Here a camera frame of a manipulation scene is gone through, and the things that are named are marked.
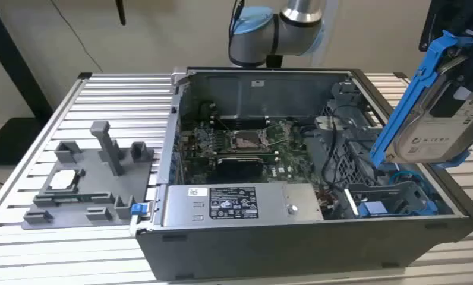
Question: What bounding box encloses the empty blue disk carrier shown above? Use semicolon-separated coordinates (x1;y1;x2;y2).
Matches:
358;202;388;216

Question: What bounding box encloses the silver power supply unit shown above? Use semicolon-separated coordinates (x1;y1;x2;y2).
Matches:
161;183;326;227

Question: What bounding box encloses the metal disk bay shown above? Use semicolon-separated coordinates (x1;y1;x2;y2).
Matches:
344;180;458;219

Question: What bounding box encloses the hard disk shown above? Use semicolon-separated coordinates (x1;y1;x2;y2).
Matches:
370;29;473;170

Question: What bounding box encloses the blue disk wire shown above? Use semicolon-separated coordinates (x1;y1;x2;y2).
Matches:
390;167;424;194

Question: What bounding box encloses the black hanging strap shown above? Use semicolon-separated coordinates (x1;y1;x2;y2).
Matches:
115;0;127;27

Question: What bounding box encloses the blue case latch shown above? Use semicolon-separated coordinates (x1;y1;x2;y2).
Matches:
128;202;148;217

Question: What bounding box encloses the CPU socket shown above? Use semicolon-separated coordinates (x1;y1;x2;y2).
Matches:
226;129;271;152

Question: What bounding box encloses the grey parts rack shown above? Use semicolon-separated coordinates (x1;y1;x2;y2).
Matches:
20;121;157;231

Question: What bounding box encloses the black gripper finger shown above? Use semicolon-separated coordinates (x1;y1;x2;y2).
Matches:
428;84;473;119

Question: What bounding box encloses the silver CPU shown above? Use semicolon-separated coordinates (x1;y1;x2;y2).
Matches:
48;170;81;191

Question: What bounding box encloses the green motherboard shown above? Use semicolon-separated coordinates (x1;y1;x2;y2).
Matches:
179;117;332;186

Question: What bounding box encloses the black open PC case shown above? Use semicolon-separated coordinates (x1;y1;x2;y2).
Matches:
128;66;473;281

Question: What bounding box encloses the perforated metal cage panel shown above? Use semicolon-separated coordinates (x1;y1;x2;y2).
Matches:
303;99;391;191

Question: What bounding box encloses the black stand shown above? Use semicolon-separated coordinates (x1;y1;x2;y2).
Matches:
0;0;56;166

